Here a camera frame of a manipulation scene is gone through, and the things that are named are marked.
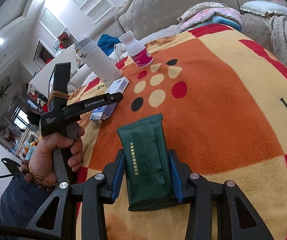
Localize white blue cigarette box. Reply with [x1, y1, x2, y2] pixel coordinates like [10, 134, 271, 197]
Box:
[89, 76, 130, 124]

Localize dark green tissue pack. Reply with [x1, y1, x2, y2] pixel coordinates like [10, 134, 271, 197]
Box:
[117, 114, 179, 212]

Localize person's left hand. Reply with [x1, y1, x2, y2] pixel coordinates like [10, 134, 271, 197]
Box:
[22, 126, 85, 187]

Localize white cabinet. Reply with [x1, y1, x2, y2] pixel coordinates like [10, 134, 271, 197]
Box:
[28, 43, 81, 98]

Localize beige thermos bottle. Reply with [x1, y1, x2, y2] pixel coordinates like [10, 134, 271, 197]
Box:
[75, 38, 122, 86]

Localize blue quilted jacket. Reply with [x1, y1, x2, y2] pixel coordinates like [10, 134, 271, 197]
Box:
[98, 34, 121, 56]

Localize white pink-label pill bottle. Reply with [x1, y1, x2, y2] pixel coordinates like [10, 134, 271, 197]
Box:
[119, 30, 153, 68]

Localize orange red love blanket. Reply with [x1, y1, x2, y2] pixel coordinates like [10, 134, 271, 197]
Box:
[78, 24, 287, 239]

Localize beige tufted sofa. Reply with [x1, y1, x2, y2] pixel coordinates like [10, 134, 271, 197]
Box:
[89, 0, 287, 66]

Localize folded pink blue blankets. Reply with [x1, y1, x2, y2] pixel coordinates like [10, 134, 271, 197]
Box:
[177, 2, 243, 32]

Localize white ruffled pillow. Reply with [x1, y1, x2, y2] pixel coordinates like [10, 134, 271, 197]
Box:
[240, 1, 287, 17]

